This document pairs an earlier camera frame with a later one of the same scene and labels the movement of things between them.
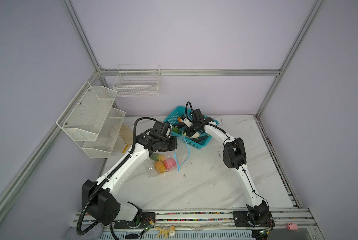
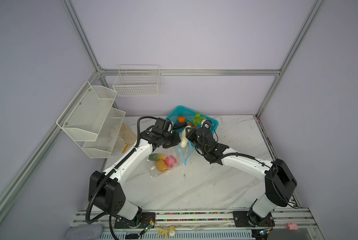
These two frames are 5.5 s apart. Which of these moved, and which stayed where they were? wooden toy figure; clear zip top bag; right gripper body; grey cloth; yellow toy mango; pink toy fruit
Moved: right gripper body; clear zip top bag
Stayed: grey cloth; pink toy fruit; yellow toy mango; wooden toy figure
